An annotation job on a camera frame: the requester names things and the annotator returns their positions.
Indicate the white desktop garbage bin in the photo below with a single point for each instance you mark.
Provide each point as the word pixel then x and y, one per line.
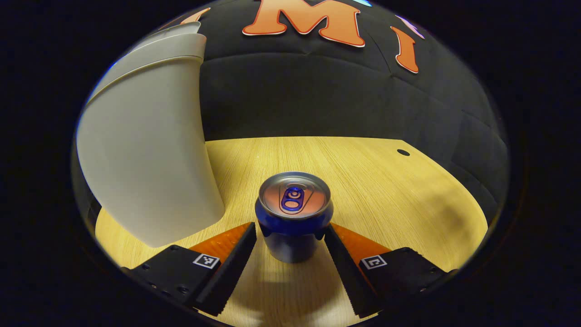
pixel 145 159

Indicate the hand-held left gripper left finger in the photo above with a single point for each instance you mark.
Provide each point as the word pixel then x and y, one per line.
pixel 236 268

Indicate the light wooden desktop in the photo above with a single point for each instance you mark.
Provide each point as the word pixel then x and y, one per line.
pixel 386 195

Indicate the blue pop can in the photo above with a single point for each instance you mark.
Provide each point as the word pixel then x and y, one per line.
pixel 292 240

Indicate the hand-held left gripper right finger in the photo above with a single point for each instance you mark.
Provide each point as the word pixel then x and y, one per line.
pixel 345 272

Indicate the black backdrop cloth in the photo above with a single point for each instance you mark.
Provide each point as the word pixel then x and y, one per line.
pixel 317 91

